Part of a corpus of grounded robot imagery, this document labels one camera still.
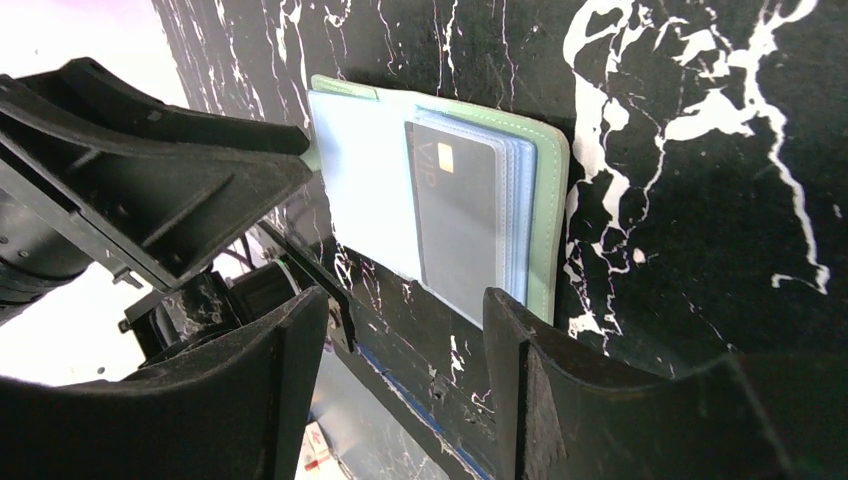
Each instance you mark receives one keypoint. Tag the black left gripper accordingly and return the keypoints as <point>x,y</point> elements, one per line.
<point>139,186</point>

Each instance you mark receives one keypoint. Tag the dark grey VIP card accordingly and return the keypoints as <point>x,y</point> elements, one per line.
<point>455,192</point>

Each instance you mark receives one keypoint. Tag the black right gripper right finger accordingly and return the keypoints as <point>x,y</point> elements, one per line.
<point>565,411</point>

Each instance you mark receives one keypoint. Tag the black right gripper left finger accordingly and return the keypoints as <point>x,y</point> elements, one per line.
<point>233,408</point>

